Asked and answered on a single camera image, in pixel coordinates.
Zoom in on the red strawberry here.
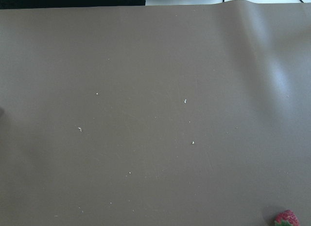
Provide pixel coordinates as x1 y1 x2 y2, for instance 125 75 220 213
274 210 300 226

